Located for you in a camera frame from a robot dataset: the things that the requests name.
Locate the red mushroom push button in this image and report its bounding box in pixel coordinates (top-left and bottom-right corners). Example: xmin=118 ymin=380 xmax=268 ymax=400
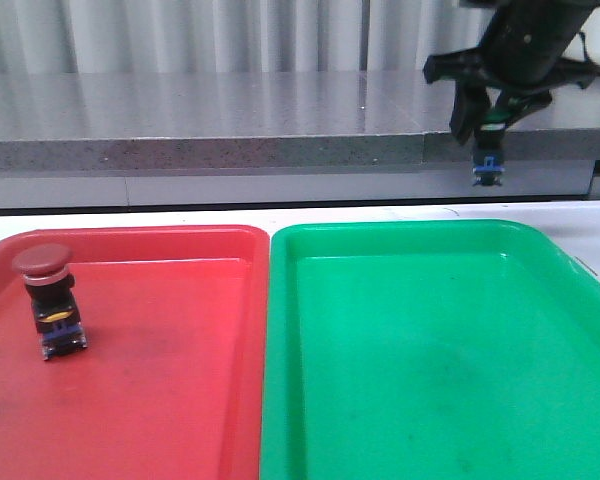
xmin=12 ymin=243 xmax=88 ymax=361

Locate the green plastic tray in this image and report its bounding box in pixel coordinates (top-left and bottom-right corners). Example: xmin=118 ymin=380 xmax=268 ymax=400
xmin=260 ymin=220 xmax=600 ymax=479

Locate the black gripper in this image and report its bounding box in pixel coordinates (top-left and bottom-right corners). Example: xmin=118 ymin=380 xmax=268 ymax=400
xmin=423 ymin=1 xmax=600 ymax=145

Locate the green mushroom push button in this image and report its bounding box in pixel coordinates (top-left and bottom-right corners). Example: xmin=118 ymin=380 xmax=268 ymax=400
xmin=472 ymin=107 xmax=507 ymax=187

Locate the grey stone platform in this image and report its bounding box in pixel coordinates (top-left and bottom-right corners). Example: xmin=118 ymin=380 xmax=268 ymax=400
xmin=0 ymin=68 xmax=600 ymax=175

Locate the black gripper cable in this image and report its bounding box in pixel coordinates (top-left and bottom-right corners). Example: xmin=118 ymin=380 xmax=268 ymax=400
xmin=554 ymin=29 xmax=600 ymax=90

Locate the red plastic tray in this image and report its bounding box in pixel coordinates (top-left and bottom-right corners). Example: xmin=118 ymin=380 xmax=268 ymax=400
xmin=0 ymin=225 xmax=269 ymax=479

